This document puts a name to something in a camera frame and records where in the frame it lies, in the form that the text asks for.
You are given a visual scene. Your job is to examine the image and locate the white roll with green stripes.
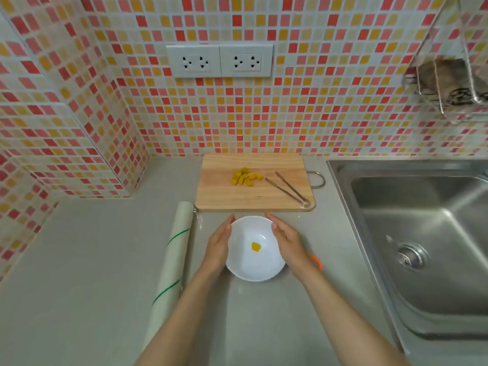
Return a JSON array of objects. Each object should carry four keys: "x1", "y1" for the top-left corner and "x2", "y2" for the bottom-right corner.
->
[{"x1": 143, "y1": 201, "x2": 197, "y2": 353}]

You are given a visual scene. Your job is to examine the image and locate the wooden cutting board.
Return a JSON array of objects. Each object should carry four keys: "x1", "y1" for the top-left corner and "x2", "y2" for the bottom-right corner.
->
[{"x1": 195, "y1": 154, "x2": 326, "y2": 213}]

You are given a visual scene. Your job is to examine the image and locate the metal tongs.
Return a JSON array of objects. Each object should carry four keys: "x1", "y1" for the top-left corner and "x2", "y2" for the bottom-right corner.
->
[{"x1": 265, "y1": 171, "x2": 312, "y2": 208}]

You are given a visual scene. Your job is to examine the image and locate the pile of yellow food chunks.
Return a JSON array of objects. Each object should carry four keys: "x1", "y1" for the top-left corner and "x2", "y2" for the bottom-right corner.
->
[{"x1": 231, "y1": 168, "x2": 265, "y2": 187}]

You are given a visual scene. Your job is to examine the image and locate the stainless steel sink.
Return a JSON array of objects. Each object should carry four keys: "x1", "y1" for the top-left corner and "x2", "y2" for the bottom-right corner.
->
[{"x1": 326, "y1": 159, "x2": 488, "y2": 353}]

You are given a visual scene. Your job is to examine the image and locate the person's left forearm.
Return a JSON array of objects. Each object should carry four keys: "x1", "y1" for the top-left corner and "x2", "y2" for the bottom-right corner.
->
[{"x1": 135, "y1": 263, "x2": 225, "y2": 366}]

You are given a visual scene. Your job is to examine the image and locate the metal wire rack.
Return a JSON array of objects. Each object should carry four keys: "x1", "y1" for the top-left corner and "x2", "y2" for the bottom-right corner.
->
[{"x1": 403, "y1": 0, "x2": 488, "y2": 119}]

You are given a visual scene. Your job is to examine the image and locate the grey patterned cloth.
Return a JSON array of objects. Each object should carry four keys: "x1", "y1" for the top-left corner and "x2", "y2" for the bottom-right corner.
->
[{"x1": 409, "y1": 58, "x2": 488, "y2": 109}]

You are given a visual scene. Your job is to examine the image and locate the white bowl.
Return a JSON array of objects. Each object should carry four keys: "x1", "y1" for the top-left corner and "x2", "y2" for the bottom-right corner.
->
[{"x1": 225, "y1": 216, "x2": 286, "y2": 282}]

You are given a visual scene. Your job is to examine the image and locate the white wall power outlet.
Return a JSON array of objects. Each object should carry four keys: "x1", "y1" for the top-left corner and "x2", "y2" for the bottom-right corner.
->
[
  {"x1": 220, "y1": 43, "x2": 274, "y2": 78},
  {"x1": 166, "y1": 44, "x2": 221, "y2": 78}
]

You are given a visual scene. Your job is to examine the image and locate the person's right forearm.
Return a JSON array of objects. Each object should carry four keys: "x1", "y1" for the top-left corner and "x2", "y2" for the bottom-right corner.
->
[{"x1": 294, "y1": 265, "x2": 411, "y2": 366}]

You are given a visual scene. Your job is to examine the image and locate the person's left hand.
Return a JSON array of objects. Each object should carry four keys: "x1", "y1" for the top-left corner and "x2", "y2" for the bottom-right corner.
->
[{"x1": 200, "y1": 215, "x2": 235, "y2": 275}]

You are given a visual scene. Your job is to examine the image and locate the metal sink drain strainer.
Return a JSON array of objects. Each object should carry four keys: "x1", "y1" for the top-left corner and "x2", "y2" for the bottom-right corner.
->
[{"x1": 396, "y1": 242, "x2": 431, "y2": 270}]

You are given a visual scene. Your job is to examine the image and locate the person's right hand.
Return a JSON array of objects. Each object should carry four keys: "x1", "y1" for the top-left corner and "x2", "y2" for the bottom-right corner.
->
[{"x1": 265, "y1": 213, "x2": 317, "y2": 281}]

